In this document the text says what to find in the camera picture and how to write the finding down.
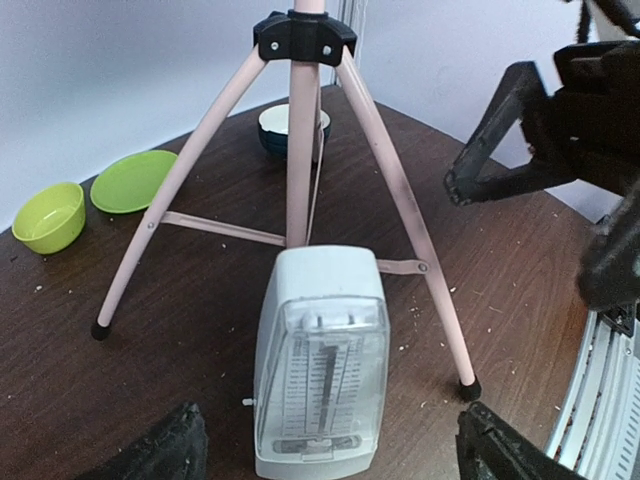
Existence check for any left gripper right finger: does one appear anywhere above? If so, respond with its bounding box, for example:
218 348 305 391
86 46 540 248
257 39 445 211
455 401 582 480

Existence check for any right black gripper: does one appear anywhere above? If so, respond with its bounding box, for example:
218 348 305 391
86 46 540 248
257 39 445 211
444 40 639 311

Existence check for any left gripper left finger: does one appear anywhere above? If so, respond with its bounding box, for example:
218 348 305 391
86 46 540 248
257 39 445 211
87 402 208 479

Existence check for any white metronome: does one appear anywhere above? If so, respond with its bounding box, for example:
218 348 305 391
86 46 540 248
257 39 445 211
250 245 390 479

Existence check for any pink music stand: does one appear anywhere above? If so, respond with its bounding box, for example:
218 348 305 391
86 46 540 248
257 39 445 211
91 1 482 401

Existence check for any small lime green bowl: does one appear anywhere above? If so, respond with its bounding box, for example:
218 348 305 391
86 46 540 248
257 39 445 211
11 182 86 255

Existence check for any green plate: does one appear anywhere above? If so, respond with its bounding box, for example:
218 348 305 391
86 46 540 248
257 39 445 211
90 150 178 215

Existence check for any white and navy bowl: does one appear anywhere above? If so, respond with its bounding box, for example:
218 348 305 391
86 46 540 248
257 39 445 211
257 103 334 160

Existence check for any aluminium front rail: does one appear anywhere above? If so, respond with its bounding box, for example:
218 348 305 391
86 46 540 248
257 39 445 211
545 305 639 479

